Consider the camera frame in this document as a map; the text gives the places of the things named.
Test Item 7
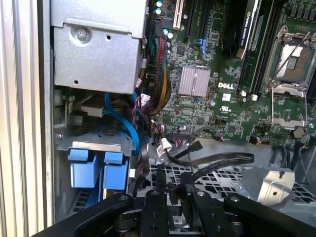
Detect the thin black disk wire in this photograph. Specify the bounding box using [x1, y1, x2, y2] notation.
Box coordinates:
[170, 140, 203, 168]

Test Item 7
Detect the thin metal locking lever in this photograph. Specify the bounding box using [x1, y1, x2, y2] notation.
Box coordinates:
[273, 31, 312, 77]

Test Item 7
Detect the black RAM slot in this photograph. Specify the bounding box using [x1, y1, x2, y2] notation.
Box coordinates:
[249, 0, 279, 101]
[238, 7, 266, 97]

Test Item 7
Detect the black graphics card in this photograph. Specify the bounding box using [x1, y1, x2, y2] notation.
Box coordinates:
[221, 0, 264, 60]

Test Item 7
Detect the silver metal bracket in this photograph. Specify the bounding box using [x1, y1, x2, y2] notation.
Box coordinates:
[240, 164, 296, 206]

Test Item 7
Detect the grey metal disk bay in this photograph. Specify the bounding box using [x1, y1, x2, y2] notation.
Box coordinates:
[54, 133, 316, 223]

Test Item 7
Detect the round coin battery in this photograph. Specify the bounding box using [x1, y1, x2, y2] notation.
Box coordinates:
[293, 126, 305, 139]

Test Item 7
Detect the black expansion slot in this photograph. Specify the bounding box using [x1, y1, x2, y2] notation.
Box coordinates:
[197, 0, 212, 35]
[184, 0, 197, 38]

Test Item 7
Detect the braided multicolour wire bundle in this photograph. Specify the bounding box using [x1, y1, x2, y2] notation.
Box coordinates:
[147, 21, 173, 117]

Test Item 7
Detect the green motherboard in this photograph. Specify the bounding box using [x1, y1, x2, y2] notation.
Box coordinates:
[145, 0, 316, 149]

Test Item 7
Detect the hard disk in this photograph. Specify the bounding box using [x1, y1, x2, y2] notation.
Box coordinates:
[68, 147, 130, 205]

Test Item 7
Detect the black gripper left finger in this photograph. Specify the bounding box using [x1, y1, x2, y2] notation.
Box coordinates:
[32, 166, 171, 237]

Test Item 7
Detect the white expansion slot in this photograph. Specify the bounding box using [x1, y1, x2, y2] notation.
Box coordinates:
[172, 0, 186, 30]

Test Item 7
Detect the metal socket cover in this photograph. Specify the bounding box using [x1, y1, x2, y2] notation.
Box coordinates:
[270, 82, 309, 129]

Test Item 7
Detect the black open PC case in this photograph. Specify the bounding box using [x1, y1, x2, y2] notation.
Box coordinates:
[37, 0, 316, 237]

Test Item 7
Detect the silver power supply unit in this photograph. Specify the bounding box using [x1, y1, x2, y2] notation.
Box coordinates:
[50, 0, 149, 95]

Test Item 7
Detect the CPU socket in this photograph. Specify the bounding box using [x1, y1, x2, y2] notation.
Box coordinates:
[264, 24, 316, 93]

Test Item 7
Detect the silver chipset heatsink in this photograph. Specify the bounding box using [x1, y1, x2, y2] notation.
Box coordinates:
[178, 66, 211, 97]

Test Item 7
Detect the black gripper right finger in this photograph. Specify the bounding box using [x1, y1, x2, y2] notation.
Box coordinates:
[181, 172, 316, 237]

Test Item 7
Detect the blue data cable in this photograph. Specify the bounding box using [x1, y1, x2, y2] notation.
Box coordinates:
[104, 91, 149, 157]

